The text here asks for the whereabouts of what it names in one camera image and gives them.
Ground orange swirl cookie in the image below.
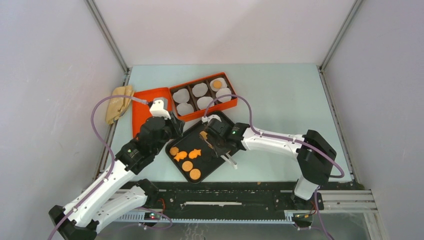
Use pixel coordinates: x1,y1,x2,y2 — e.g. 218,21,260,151
169,146,180,156

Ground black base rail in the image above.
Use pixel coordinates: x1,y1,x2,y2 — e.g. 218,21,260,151
77,180,379,229

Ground orange cookie box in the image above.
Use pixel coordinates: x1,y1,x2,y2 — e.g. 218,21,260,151
169,72,238,122

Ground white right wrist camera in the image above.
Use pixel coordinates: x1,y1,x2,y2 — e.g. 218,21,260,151
201,114,222,124

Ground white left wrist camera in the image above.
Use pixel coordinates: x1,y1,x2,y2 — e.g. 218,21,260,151
149,97,171,120

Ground silver metal tongs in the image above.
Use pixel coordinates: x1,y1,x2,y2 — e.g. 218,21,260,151
200,131,238,170

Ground beige crumpled cloth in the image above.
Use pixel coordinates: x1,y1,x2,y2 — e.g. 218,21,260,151
105,85,135,125

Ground white paper cupcake liner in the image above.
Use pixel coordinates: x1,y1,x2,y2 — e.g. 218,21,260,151
172,88,190,104
196,96,215,110
192,83,208,98
176,102,194,116
209,77,228,92
215,87,232,103

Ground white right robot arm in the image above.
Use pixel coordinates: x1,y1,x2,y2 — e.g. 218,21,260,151
199,114,337,209

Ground black baking tray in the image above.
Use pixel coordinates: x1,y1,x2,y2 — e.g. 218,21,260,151
165,111,240,184

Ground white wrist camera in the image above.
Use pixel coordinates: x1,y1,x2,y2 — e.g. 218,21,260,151
149,97,171,120
201,114,222,124

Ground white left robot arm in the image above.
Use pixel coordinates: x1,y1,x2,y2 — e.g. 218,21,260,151
48,113,185,240

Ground orange fish cookie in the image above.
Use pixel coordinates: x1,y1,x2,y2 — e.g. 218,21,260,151
173,151,188,162
188,149,202,159

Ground orange box lid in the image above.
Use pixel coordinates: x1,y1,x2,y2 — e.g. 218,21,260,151
132,87,173,137

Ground round orange biscuit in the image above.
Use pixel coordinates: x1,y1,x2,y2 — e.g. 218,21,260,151
212,80,222,90
181,160,194,172
189,168,202,181
199,131,208,140

